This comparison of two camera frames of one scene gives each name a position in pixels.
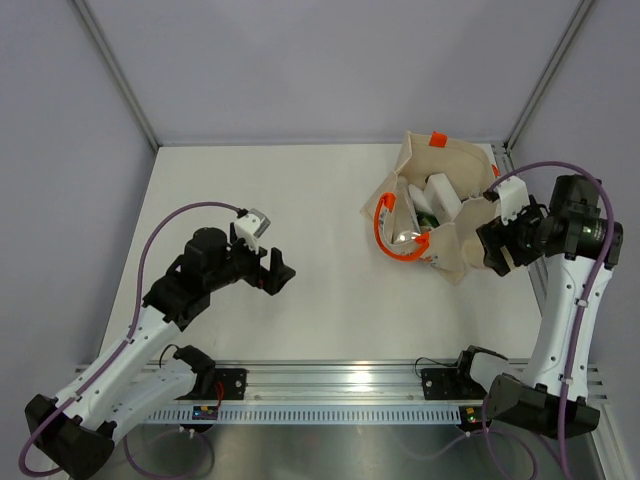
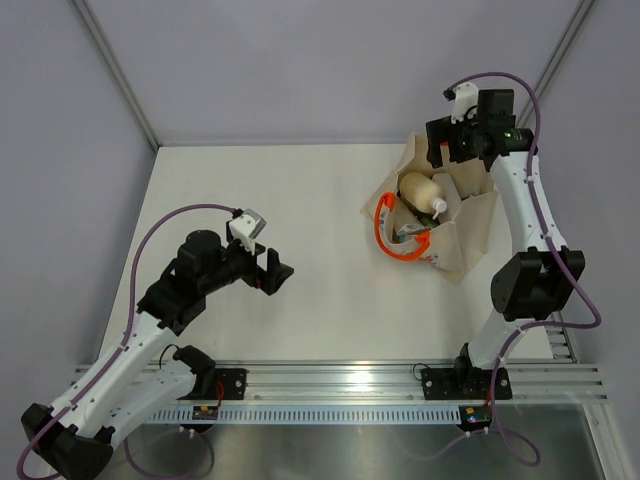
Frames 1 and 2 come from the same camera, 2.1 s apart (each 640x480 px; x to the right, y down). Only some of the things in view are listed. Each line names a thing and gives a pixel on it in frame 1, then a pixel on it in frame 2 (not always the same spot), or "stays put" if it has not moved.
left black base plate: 234,383 stays put
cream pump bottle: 473,254 to 422,193
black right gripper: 495,235 to 443,130
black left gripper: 268,280 stays put
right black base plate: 450,384 stays put
